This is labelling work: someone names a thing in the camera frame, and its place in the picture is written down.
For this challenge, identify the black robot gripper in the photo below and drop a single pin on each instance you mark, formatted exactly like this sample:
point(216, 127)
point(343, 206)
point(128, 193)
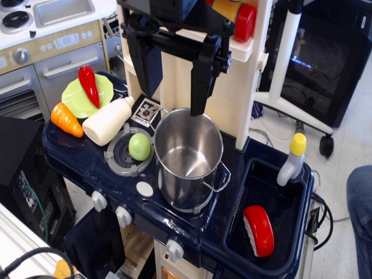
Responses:
point(190, 30)

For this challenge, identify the stainless steel pot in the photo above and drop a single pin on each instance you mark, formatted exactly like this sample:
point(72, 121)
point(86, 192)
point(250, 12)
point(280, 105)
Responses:
point(189, 153)

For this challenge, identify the red and white toy sushi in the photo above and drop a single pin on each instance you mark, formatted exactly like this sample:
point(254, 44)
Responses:
point(259, 230)

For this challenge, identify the yellow bottle with red cap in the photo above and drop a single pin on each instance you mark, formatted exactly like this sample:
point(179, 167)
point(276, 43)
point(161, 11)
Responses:
point(242, 14)

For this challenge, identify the green toy apple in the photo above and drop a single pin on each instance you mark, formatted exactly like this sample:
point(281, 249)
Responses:
point(139, 146)

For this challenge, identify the red toy chili pepper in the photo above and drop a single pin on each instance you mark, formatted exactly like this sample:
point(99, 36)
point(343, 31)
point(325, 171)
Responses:
point(86, 77)

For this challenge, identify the cream toy mayonnaise bottle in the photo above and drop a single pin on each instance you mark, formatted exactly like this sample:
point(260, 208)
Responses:
point(104, 125)

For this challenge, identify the light green toy plate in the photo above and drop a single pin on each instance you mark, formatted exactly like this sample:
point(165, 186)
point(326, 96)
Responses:
point(75, 98)

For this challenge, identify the grey toy stove burner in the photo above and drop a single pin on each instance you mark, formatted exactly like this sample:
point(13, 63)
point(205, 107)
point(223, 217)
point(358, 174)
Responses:
point(117, 155)

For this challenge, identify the orange toy carrot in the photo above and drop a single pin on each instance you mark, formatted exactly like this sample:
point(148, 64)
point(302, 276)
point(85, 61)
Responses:
point(62, 117)

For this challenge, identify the grey round button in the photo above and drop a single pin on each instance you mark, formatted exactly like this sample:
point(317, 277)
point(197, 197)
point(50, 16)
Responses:
point(144, 189)

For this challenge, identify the navy blue toy kitchen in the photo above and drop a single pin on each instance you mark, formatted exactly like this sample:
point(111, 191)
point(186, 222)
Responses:
point(215, 238)

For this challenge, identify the white and wood toy kitchen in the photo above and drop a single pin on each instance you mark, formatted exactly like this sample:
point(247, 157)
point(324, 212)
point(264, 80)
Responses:
point(43, 44)

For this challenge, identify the grey toy faucet yellow cap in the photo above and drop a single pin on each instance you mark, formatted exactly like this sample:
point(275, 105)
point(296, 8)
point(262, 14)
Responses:
point(296, 157)

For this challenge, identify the black monitor screen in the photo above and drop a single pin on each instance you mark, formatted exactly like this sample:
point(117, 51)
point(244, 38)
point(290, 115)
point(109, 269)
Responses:
point(317, 54)

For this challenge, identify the grey stove knob left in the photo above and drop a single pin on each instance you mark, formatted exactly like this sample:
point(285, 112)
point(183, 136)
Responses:
point(99, 201)

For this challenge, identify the grey stove knob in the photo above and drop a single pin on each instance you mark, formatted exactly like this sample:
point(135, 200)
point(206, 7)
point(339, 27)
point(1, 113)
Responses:
point(175, 250)
point(124, 217)
point(99, 201)

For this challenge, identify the grey stove knob middle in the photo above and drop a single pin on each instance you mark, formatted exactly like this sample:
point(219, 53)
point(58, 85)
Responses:
point(124, 217)

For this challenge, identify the grey stove knob right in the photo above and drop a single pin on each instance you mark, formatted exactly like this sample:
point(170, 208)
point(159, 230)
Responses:
point(175, 250)

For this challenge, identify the black computer tower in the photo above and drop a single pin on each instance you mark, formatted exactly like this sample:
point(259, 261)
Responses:
point(35, 193)

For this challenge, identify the person's leg in jeans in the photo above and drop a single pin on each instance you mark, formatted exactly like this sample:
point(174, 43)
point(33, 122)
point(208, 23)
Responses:
point(358, 194)

